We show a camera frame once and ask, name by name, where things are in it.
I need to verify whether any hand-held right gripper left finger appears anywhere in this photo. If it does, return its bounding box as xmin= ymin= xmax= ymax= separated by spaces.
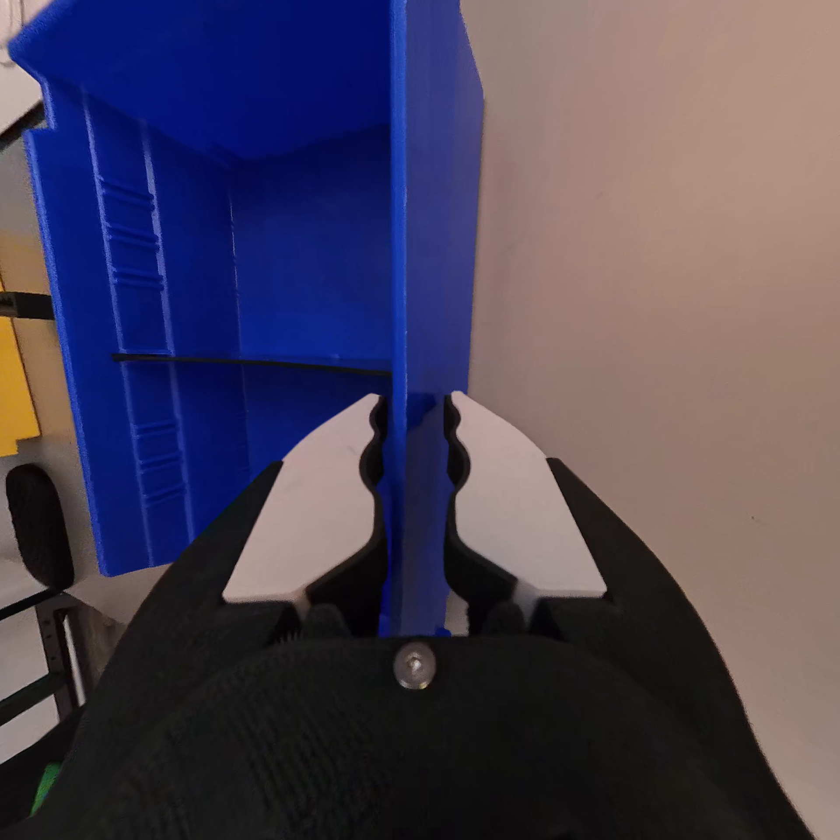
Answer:
xmin=221 ymin=394 xmax=388 ymax=635

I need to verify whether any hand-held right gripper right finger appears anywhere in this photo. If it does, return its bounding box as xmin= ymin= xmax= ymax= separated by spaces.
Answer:
xmin=444 ymin=391 xmax=607 ymax=635

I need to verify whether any blue plastic bin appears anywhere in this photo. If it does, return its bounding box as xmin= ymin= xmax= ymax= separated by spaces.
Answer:
xmin=8 ymin=0 xmax=487 ymax=638

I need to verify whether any yellow plastic bin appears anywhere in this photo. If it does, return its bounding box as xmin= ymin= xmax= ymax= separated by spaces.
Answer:
xmin=0 ymin=275 xmax=41 ymax=457

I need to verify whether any black metal table frame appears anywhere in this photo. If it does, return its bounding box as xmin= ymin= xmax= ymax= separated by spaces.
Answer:
xmin=0 ymin=585 xmax=90 ymax=727

